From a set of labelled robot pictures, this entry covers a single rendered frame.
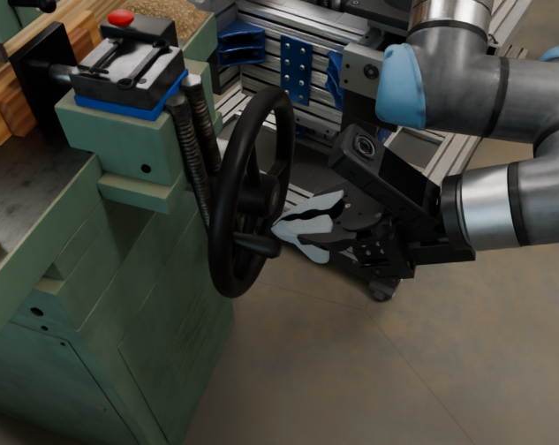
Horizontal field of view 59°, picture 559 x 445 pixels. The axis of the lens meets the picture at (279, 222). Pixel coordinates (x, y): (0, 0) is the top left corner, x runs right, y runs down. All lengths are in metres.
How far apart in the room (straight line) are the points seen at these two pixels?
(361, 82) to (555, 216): 0.69
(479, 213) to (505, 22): 0.93
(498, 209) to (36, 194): 0.48
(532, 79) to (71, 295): 0.56
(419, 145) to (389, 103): 1.26
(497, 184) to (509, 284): 1.27
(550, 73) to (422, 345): 1.10
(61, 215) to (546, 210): 0.49
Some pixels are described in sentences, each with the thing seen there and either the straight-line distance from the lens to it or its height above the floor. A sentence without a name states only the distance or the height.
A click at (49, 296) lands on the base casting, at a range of 0.66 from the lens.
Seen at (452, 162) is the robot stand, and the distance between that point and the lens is 1.70.
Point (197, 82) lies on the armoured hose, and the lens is 0.60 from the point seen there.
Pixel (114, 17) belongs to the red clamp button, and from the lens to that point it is 0.64.
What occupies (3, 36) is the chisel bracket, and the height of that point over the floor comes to 1.01.
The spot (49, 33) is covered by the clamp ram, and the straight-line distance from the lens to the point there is 0.70.
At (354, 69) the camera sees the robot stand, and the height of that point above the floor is 0.74.
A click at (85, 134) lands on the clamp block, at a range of 0.63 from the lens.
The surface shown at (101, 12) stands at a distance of 0.90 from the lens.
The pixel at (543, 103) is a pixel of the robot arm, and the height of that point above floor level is 1.04.
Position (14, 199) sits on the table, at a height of 0.90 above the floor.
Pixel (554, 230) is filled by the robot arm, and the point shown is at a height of 0.99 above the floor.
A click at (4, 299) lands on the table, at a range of 0.58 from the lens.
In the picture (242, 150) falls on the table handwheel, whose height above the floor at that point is 0.94.
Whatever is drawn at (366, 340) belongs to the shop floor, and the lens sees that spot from 1.49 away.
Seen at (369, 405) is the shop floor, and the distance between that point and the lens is 1.41.
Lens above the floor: 1.30
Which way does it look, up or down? 49 degrees down
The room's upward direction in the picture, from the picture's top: straight up
